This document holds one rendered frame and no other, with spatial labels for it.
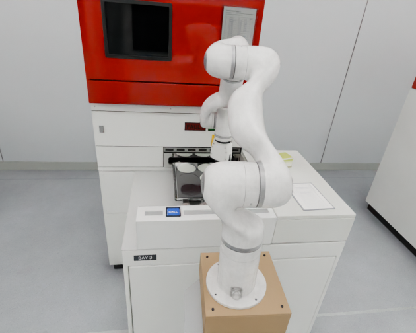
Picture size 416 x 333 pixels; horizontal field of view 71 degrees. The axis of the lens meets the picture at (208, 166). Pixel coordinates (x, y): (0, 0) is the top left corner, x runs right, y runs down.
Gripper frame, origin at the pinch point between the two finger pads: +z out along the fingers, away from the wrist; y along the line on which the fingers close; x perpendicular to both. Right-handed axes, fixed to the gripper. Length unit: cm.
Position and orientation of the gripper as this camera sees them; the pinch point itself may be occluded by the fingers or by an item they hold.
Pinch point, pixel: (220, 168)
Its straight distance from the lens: 145.0
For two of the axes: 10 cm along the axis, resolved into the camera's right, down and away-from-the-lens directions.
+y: 7.7, 3.5, -5.3
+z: -0.8, 8.8, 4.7
